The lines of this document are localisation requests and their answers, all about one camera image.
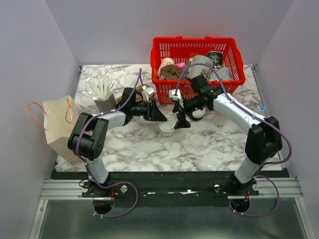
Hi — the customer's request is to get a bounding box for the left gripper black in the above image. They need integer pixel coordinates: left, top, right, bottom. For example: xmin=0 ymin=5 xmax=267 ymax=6
xmin=131 ymin=100 xmax=167 ymax=121

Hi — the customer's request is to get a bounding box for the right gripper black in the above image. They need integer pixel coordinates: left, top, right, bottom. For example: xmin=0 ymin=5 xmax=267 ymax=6
xmin=172 ymin=95 xmax=203 ymax=129

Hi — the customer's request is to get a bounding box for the single white paper cup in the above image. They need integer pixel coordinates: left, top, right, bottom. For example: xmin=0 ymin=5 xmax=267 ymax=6
xmin=159 ymin=121 xmax=175 ymax=137

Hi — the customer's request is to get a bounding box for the stack of white lids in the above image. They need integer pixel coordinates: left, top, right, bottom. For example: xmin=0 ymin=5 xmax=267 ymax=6
xmin=188 ymin=108 xmax=206 ymax=121

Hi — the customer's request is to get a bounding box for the brown cardboard cup carrier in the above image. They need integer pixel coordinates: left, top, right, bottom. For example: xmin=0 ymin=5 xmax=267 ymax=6
xmin=116 ymin=84 xmax=157 ymax=105

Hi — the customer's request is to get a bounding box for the stack of white paper cups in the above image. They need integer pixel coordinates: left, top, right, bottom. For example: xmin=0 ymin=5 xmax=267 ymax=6
xmin=213 ymin=94 xmax=238 ymax=127

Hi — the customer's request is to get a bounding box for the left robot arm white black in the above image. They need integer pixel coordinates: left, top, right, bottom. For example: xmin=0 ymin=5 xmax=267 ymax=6
xmin=67 ymin=88 xmax=167 ymax=197

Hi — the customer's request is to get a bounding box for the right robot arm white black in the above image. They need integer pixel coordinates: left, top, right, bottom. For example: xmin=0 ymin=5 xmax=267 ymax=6
xmin=168 ymin=75 xmax=283 ymax=195

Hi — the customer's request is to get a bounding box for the white paper takeout bag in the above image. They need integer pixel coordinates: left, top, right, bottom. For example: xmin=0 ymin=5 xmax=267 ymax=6
xmin=26 ymin=95 xmax=85 ymax=165

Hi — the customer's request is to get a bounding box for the brown fabric scrunchie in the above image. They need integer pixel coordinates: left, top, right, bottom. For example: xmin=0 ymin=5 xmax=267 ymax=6
xmin=159 ymin=65 xmax=183 ymax=80

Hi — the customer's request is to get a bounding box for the grey felt straw holder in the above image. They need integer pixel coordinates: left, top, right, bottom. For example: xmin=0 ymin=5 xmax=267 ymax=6
xmin=94 ymin=93 xmax=116 ymax=113

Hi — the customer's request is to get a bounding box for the grey printed cup in basket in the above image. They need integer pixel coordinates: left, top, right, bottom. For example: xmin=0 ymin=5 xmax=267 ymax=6
xmin=185 ymin=55 xmax=213 ymax=80

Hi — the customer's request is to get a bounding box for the beige cup in basket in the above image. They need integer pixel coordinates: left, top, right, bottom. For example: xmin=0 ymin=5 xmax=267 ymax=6
xmin=158 ymin=57 xmax=175 ymax=78

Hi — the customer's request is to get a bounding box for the pink item in basket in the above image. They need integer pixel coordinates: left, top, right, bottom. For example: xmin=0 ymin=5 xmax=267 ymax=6
xmin=175 ymin=62 xmax=186 ymax=68

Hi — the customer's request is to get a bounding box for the grey pouch in basket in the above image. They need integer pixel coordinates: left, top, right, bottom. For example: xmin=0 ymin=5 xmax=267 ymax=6
xmin=209 ymin=67 xmax=232 ymax=81

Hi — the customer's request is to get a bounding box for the red plastic shopping basket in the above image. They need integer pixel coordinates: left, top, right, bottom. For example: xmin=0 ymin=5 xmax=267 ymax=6
xmin=151 ymin=36 xmax=247 ymax=106

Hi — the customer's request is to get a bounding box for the black printed cup in basket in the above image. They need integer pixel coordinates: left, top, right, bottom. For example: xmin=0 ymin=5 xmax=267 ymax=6
xmin=205 ymin=51 xmax=224 ymax=69

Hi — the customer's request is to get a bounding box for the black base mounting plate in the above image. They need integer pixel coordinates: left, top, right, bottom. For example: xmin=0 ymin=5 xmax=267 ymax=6
xmin=49 ymin=170 xmax=260 ymax=208

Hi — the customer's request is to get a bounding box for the clear plastic water bottle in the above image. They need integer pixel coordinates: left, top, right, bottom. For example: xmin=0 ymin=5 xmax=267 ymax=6
xmin=256 ymin=105 xmax=266 ymax=116

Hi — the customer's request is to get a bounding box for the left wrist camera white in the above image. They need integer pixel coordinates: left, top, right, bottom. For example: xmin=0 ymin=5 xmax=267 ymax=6
xmin=142 ymin=85 xmax=155 ymax=102

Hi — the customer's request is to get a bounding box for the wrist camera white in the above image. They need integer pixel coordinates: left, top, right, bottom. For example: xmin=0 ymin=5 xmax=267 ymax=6
xmin=142 ymin=85 xmax=155 ymax=102
xmin=168 ymin=89 xmax=183 ymax=107

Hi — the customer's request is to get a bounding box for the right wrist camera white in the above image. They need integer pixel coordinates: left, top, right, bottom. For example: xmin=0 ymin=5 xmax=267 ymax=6
xmin=168 ymin=89 xmax=183 ymax=107

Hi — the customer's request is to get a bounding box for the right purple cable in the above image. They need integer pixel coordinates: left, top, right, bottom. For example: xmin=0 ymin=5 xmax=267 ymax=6
xmin=175 ymin=63 xmax=293 ymax=218

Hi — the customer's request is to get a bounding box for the purple cable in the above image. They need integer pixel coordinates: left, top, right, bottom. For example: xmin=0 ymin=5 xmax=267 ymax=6
xmin=175 ymin=63 xmax=293 ymax=218
xmin=76 ymin=68 xmax=143 ymax=219

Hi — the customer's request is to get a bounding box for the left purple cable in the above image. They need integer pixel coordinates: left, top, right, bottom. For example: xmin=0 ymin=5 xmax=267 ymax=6
xmin=76 ymin=68 xmax=143 ymax=219

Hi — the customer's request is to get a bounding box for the aluminium rail frame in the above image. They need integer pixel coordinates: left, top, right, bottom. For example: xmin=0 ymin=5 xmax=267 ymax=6
xmin=30 ymin=178 xmax=315 ymax=239

